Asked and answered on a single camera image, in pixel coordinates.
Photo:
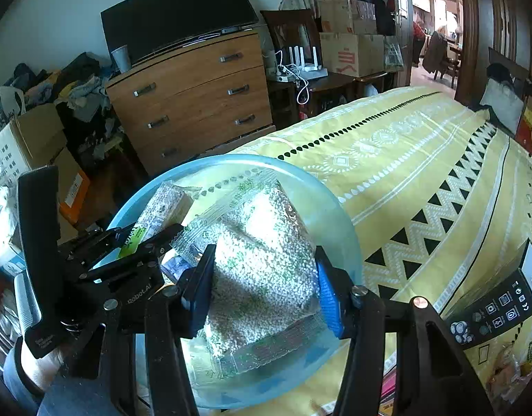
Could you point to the white printed bag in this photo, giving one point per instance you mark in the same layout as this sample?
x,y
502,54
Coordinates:
x,y
3,104

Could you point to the grey white cushion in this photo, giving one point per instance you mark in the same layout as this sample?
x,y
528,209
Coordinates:
x,y
500,104

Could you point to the chair with dark jacket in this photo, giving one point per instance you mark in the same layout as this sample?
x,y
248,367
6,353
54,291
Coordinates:
x,y
439,54

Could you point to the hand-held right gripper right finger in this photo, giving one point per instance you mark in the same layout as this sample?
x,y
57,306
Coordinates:
x,y
333,303

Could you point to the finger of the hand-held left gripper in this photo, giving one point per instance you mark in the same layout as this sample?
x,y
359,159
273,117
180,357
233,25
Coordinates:
x,y
97,242
149,253

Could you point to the large cardboard box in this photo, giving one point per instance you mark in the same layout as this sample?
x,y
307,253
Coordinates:
x,y
23,143

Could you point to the red print cardboard box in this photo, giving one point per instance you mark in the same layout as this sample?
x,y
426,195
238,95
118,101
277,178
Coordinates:
x,y
350,54

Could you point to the small clear green label packet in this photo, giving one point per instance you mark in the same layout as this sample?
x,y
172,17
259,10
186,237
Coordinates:
x,y
166,208

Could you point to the black box with icons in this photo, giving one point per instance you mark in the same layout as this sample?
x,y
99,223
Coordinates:
x,y
500,303

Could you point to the dark wooden side table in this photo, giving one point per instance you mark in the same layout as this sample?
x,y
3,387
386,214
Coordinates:
x,y
331,89

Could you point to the orange cardboard box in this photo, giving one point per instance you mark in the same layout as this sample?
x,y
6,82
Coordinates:
x,y
75,195

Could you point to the white router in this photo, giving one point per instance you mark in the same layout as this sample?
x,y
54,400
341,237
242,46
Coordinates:
x,y
307,67

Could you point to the blue plastic basin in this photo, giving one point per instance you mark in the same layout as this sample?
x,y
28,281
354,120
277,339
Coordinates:
x,y
331,212

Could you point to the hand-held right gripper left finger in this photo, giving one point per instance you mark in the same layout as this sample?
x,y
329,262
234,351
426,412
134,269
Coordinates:
x,y
196,294

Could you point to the black television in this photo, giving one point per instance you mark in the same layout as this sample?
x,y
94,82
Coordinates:
x,y
179,13

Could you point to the dark wooden chair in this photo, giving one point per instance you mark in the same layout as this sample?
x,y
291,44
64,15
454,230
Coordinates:
x,y
292,26

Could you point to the plain cardboard box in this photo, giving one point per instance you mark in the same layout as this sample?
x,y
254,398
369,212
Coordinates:
x,y
344,15

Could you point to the large clear puffed rice packet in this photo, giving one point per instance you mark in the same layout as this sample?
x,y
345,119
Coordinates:
x,y
266,260

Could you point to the small blue purple packet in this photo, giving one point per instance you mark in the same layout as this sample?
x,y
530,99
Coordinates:
x,y
177,266

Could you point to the white cup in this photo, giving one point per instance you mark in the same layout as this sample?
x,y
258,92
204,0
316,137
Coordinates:
x,y
121,58

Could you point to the person's left forearm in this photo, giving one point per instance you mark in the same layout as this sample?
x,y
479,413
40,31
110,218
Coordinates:
x,y
32,381

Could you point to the yellow patterned bedspread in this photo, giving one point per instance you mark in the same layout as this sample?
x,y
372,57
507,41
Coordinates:
x,y
422,173

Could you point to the pile of clothes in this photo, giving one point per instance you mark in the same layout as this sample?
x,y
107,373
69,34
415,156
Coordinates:
x,y
75,91

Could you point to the wooden chest of drawers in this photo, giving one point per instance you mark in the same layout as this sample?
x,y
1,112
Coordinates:
x,y
192,99

